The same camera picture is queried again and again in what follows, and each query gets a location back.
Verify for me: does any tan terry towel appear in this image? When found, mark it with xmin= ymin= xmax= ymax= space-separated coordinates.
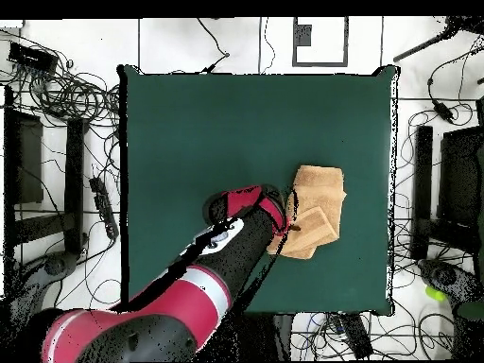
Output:
xmin=266 ymin=164 xmax=348 ymax=261

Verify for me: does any black power adapter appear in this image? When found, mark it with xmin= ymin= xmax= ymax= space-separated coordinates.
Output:
xmin=432 ymin=99 xmax=455 ymax=124

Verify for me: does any black network switch box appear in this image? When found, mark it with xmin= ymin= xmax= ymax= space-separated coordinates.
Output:
xmin=7 ymin=42 xmax=60 ymax=75

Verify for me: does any thin black cable with plug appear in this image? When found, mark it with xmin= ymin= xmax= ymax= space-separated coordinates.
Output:
xmin=196 ymin=17 xmax=231 ymax=74

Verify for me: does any dark tripod base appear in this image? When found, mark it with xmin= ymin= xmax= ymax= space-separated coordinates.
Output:
xmin=417 ymin=258 xmax=481 ymax=303
xmin=7 ymin=251 xmax=80 ymax=341

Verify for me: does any black tripod pole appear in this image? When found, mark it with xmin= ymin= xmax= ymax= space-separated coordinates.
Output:
xmin=392 ymin=15 xmax=484 ymax=63

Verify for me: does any black cable tangle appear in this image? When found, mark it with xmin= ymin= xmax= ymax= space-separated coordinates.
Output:
xmin=0 ymin=29 xmax=122 ymax=130

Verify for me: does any yellow-green small object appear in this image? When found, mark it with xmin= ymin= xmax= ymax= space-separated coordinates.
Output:
xmin=424 ymin=285 xmax=447 ymax=303

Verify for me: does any black robot pedestal stand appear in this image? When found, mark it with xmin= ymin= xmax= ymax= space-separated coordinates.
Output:
xmin=211 ymin=312 xmax=294 ymax=362

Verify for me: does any dark green table cloth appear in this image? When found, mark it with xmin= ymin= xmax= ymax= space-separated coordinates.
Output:
xmin=117 ymin=63 xmax=401 ymax=318

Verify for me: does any black metal frame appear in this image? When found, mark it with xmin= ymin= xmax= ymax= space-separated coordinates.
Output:
xmin=409 ymin=124 xmax=484 ymax=262
xmin=3 ymin=86 xmax=90 ymax=258

